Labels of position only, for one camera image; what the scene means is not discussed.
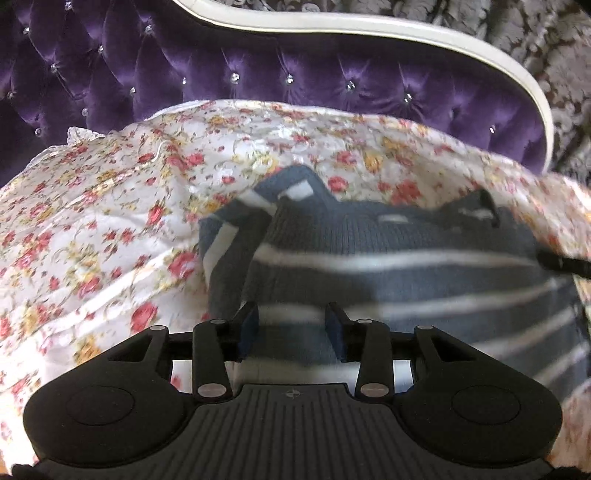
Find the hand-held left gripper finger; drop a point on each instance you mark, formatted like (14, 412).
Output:
(249, 328)

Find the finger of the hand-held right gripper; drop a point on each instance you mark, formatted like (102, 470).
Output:
(561, 264)

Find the grey white striped sweater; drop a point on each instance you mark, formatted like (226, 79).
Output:
(392, 277)

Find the floral blanket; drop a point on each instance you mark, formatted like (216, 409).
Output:
(101, 240)

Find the purple tufted headboard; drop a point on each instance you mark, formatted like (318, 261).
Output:
(231, 50)

